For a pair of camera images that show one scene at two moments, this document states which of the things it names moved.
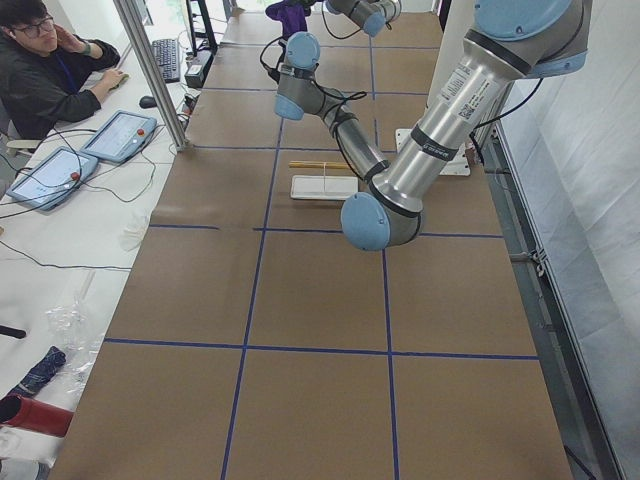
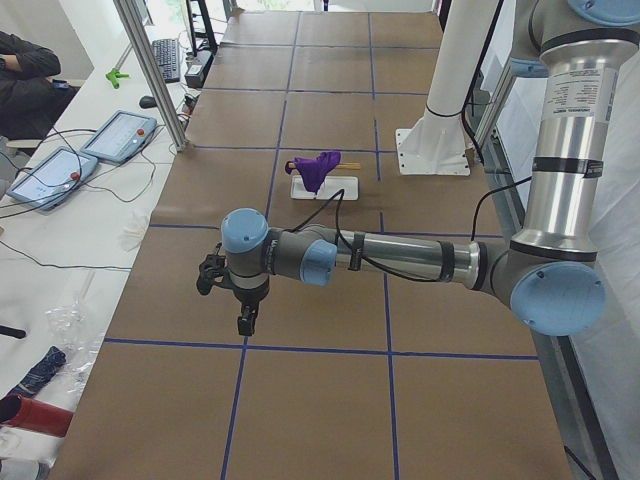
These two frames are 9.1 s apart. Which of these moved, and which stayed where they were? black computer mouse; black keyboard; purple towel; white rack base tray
Moved: purple towel
Stayed: white rack base tray; black computer mouse; black keyboard
